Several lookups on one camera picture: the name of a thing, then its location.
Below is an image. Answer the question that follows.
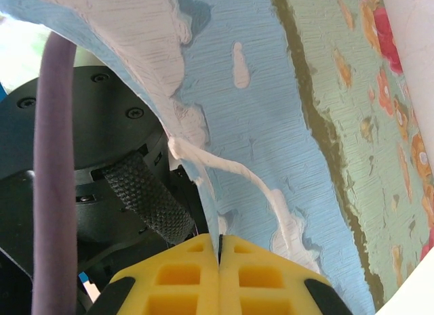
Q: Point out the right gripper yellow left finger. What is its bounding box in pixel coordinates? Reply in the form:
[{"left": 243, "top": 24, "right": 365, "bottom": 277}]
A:
[{"left": 88, "top": 233, "right": 222, "bottom": 315}]

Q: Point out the painted print paper gift bag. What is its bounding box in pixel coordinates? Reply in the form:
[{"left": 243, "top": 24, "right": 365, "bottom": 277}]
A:
[{"left": 0, "top": 0, "right": 434, "bottom": 315}]

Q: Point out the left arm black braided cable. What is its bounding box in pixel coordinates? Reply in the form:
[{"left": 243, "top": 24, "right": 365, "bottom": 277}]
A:
[{"left": 101, "top": 154, "right": 195, "bottom": 245}]

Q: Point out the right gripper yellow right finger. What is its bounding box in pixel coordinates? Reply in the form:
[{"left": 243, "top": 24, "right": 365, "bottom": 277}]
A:
[{"left": 218, "top": 234, "right": 354, "bottom": 315}]

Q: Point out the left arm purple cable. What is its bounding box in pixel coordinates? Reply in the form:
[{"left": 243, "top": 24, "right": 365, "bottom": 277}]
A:
[{"left": 32, "top": 33, "right": 76, "bottom": 315}]

